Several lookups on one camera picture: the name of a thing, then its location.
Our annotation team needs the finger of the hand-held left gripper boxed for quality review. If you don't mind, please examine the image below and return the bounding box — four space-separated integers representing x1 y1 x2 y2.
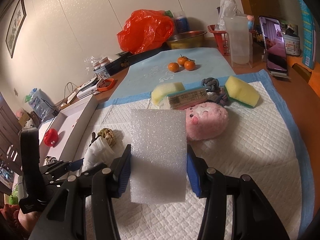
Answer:
46 174 72 187
40 158 84 178

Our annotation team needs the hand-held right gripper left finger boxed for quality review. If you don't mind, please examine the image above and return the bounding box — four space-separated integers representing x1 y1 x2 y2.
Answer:
29 144 132 240

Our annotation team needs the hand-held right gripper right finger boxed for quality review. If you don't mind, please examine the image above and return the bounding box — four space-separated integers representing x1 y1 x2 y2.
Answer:
186 145 290 240

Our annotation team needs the white sock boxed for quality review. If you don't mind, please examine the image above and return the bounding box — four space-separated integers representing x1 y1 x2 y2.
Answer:
82 138 118 172

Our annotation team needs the white box tray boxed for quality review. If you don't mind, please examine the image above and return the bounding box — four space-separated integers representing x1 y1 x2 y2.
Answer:
37 96 99 170

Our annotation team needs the beige braided scrunchie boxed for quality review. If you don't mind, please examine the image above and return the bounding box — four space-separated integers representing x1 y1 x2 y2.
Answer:
96 128 116 147

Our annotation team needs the white foam sheet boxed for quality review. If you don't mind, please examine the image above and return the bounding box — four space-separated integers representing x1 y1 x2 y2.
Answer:
130 109 188 204

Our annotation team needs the pink plush toy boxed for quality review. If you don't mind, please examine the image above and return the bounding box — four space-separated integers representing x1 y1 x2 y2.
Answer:
184 102 229 142

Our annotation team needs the pale yellow sponge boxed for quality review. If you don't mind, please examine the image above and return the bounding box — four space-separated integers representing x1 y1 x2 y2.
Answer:
151 82 185 105

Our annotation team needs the yellow green scouring sponge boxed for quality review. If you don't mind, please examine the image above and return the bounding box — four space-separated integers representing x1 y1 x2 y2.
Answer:
224 76 260 108

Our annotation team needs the person's left hand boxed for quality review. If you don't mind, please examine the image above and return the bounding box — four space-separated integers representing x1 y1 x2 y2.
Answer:
17 210 42 234

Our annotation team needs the dark wooden door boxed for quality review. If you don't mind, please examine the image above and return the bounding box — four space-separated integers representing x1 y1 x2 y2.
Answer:
0 92 23 180

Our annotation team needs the red plush toy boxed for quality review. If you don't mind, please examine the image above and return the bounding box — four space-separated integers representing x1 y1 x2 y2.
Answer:
44 128 59 146

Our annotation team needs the large water bottle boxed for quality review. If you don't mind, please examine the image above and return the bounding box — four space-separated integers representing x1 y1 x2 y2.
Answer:
27 88 54 120

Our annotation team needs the small wooden box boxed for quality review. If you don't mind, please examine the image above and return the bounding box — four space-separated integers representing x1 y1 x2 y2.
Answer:
60 91 81 106

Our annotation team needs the teal tissue pack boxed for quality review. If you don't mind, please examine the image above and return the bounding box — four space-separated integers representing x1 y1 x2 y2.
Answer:
167 86 208 110

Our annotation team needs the light blue mat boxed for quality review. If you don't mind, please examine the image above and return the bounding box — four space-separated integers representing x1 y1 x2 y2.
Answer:
110 48 237 101

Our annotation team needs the clear plastic wrap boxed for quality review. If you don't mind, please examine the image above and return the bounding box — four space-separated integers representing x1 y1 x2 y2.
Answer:
84 54 101 68

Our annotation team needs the black decorated tray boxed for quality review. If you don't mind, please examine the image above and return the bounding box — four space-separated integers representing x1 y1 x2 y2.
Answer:
104 52 160 78

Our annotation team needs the phone stand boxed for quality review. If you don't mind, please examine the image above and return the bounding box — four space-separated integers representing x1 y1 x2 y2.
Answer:
262 55 292 81

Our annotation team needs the metal bowl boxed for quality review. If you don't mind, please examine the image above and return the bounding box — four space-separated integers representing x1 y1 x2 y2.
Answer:
166 31 207 50

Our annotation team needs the red plastic basket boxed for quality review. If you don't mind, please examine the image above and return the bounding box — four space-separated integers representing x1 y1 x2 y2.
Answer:
207 24 257 56

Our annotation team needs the clear plastic pitcher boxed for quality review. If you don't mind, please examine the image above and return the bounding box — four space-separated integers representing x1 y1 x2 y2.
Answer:
223 16 253 68

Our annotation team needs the orange plastic bag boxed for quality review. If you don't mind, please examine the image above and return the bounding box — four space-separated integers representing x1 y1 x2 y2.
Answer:
117 9 175 55

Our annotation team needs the smartphone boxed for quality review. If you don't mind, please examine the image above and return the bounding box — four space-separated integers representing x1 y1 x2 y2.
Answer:
259 16 288 72

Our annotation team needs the blue spray can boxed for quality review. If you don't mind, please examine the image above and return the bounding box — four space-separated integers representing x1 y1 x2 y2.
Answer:
173 11 188 33

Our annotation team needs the pink pig figurine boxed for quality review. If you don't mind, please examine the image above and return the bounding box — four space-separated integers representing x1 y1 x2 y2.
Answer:
246 15 256 31

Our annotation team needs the round cookie tin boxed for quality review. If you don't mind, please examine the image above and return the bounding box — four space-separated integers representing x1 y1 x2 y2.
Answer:
281 24 301 56

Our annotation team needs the white plastic bag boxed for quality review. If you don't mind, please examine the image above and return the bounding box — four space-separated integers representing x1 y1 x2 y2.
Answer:
215 0 244 30

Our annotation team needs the blue cardboard box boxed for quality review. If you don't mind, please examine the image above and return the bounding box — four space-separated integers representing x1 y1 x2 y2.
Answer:
296 0 317 69

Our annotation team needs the black cable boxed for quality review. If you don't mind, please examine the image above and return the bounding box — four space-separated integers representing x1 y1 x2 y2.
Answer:
64 82 83 98

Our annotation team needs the grey blue rope knot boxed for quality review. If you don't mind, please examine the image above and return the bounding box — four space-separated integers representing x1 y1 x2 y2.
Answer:
201 77 230 105

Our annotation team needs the framed wall picture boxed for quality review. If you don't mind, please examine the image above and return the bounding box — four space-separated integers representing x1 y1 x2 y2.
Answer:
5 0 27 59

